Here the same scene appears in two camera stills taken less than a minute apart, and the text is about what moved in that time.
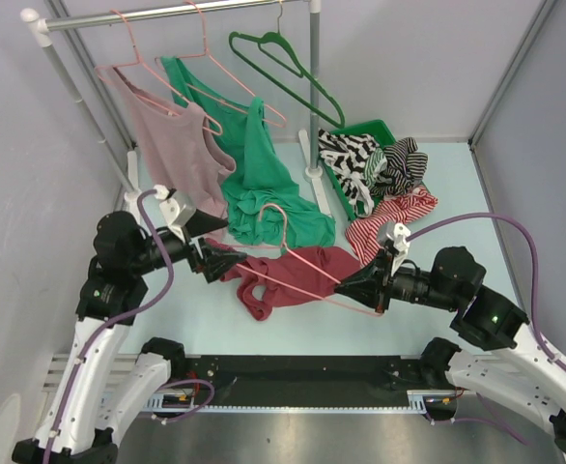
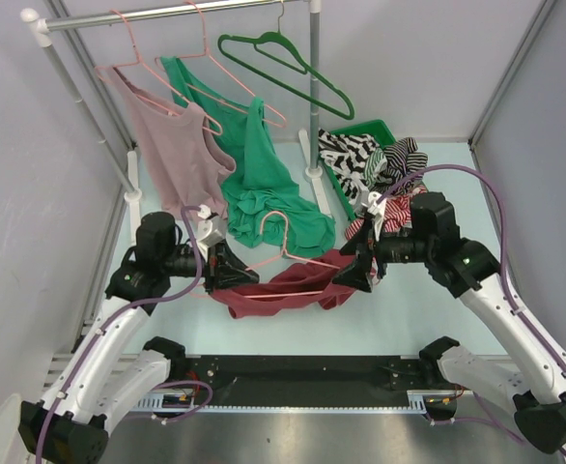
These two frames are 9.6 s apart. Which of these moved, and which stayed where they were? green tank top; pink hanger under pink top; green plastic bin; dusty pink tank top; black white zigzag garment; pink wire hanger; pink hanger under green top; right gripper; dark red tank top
Moved: pink wire hanger; dark red tank top; right gripper
Stayed: dusty pink tank top; pink hanger under green top; green tank top; green plastic bin; black white zigzag garment; pink hanger under pink top
